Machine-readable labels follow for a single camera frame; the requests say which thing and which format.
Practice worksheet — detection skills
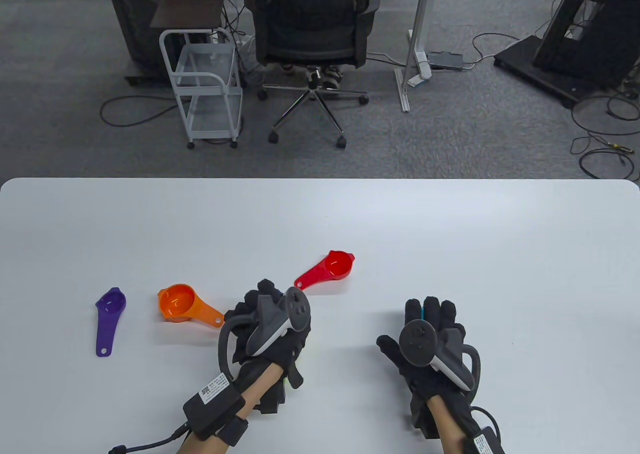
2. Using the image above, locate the person's right hand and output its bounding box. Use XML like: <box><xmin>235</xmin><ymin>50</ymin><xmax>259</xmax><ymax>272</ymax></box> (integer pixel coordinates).
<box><xmin>376</xmin><ymin>297</ymin><xmax>482</xmax><ymax>440</ymax></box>

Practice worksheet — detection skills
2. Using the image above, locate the person's left hand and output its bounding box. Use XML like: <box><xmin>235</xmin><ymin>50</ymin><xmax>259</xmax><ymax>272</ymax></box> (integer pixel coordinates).
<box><xmin>223</xmin><ymin>279</ymin><xmax>313</xmax><ymax>415</ymax></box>

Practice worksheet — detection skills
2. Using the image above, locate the red plastic measuring cup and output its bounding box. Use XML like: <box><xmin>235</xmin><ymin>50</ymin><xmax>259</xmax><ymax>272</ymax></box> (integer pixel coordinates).
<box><xmin>293</xmin><ymin>250</ymin><xmax>356</xmax><ymax>292</ymax></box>

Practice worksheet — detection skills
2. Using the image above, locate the orange plastic measuring cup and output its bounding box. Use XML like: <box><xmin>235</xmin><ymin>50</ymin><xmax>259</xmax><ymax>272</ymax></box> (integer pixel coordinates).
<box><xmin>157</xmin><ymin>283</ymin><xmax>226</xmax><ymax>328</ymax></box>

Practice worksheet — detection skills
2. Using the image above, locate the purple plastic measuring cup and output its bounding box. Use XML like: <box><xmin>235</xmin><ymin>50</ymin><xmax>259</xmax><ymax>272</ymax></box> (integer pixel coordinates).
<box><xmin>95</xmin><ymin>287</ymin><xmax>127</xmax><ymax>358</ymax></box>

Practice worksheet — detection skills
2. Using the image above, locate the person's left forearm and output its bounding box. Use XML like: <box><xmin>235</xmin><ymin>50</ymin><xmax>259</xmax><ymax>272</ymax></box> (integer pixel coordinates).
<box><xmin>175</xmin><ymin>361</ymin><xmax>288</xmax><ymax>454</ymax></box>

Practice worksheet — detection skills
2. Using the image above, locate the person's right forearm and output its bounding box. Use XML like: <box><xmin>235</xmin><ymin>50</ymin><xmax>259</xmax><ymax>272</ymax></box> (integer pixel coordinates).
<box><xmin>425</xmin><ymin>394</ymin><xmax>473</xmax><ymax>454</ymax></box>

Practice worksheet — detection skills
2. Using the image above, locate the grey black hand controller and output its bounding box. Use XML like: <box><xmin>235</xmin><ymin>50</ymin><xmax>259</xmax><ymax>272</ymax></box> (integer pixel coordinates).
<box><xmin>217</xmin><ymin>288</ymin><xmax>312</xmax><ymax>375</ymax></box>
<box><xmin>398</xmin><ymin>320</ymin><xmax>482</xmax><ymax>392</ymax></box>

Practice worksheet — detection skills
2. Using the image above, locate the black power adapter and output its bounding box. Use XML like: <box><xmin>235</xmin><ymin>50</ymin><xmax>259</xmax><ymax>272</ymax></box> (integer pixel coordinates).
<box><xmin>429</xmin><ymin>50</ymin><xmax>466</xmax><ymax>71</ymax></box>

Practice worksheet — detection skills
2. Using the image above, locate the black equipment stand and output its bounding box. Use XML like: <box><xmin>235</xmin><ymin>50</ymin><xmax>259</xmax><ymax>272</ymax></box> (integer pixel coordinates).
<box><xmin>493</xmin><ymin>0</ymin><xmax>640</xmax><ymax>110</ymax></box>

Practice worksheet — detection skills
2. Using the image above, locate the white metal desk leg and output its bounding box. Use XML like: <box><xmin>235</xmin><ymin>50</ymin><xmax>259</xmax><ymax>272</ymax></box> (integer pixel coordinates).
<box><xmin>395</xmin><ymin>0</ymin><xmax>441</xmax><ymax>113</ymax></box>

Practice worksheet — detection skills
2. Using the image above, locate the black mesh office chair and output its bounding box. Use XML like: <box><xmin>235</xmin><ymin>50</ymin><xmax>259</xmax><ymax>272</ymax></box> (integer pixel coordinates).
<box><xmin>244</xmin><ymin>0</ymin><xmax>382</xmax><ymax>150</ymax></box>

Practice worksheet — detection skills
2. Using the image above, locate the dark brown side table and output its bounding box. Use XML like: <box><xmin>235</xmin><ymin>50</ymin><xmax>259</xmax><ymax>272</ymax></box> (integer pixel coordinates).
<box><xmin>150</xmin><ymin>0</ymin><xmax>228</xmax><ymax>30</ymax></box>

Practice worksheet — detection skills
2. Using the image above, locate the black floor cabinet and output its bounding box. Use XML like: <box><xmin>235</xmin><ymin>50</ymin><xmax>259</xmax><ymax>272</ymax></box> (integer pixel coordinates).
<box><xmin>103</xmin><ymin>0</ymin><xmax>177</xmax><ymax>86</ymax></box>

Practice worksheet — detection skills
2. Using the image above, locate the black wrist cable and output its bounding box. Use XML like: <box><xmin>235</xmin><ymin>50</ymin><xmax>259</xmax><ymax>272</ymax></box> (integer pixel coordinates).
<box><xmin>109</xmin><ymin>421</ymin><xmax>193</xmax><ymax>454</ymax></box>
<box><xmin>472</xmin><ymin>405</ymin><xmax>501</xmax><ymax>432</ymax></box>

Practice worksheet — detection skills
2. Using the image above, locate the black floor cable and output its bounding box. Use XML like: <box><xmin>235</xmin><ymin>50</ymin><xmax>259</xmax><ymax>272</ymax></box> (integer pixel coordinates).
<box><xmin>570</xmin><ymin>81</ymin><xmax>640</xmax><ymax>182</ymax></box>
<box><xmin>100</xmin><ymin>95</ymin><xmax>193</xmax><ymax>128</ymax></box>
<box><xmin>462</xmin><ymin>33</ymin><xmax>521</xmax><ymax>70</ymax></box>

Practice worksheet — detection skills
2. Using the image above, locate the white wire rolling cart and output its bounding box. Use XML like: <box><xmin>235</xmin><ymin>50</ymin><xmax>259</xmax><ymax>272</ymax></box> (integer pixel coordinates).
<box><xmin>159</xmin><ymin>28</ymin><xmax>245</xmax><ymax>150</ymax></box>

